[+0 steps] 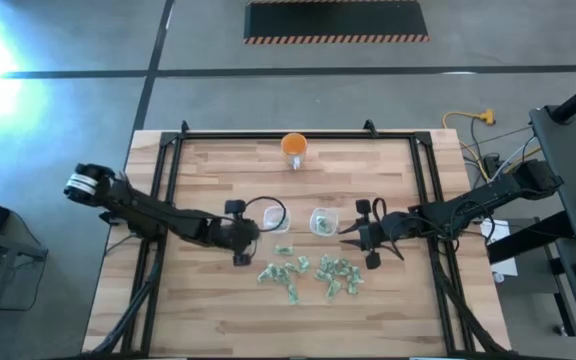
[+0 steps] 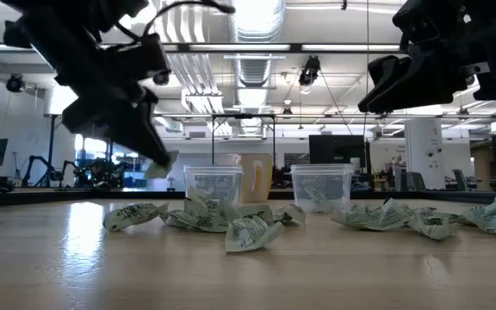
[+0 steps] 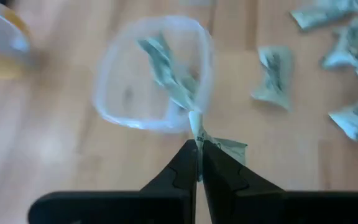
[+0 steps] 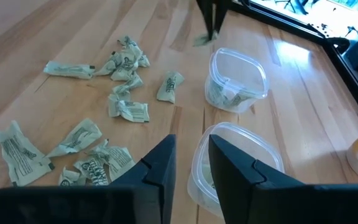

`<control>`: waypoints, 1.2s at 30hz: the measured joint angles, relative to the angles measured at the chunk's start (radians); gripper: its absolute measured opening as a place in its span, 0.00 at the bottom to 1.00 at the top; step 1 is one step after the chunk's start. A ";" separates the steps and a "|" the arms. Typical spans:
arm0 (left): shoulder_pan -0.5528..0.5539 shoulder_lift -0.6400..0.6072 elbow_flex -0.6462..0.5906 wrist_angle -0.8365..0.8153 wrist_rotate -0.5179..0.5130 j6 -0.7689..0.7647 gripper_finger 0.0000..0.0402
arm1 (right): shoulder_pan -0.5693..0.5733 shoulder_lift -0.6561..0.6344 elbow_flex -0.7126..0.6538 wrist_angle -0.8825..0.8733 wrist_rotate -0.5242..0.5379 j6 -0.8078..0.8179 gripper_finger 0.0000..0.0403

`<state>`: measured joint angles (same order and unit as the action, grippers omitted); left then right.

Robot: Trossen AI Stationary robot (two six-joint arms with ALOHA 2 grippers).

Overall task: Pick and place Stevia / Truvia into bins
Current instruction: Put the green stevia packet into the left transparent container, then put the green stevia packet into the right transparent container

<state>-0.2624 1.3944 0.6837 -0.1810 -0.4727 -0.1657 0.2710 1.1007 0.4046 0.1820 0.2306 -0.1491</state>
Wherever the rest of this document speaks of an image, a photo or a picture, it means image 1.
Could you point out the white paper sheet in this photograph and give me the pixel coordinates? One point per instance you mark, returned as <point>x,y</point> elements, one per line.
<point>505,260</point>

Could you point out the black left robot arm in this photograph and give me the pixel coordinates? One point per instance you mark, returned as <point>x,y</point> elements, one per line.
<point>138,205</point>

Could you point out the black power strip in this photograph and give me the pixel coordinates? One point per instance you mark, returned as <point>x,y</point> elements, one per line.
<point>491,162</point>

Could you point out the black hazard-striped floor mat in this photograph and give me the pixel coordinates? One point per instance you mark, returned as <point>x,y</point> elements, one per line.
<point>335,20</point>

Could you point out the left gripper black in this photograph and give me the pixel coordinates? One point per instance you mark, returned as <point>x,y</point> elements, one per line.
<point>235,234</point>

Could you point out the black desk crossbar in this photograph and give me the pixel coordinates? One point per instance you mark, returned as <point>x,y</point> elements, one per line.
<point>533,235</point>

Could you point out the white mug orange inside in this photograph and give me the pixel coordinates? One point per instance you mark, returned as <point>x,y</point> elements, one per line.
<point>294,144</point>

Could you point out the clear plastic bin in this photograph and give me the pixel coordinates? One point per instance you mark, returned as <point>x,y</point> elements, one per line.
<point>274,220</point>
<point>314,222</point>

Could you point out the black metal table frame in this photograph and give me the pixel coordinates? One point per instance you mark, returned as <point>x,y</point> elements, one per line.
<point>293,135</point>

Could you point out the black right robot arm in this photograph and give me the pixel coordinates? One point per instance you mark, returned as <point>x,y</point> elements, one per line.
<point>468,204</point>

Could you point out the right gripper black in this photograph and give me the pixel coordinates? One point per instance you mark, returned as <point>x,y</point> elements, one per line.
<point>375,232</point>

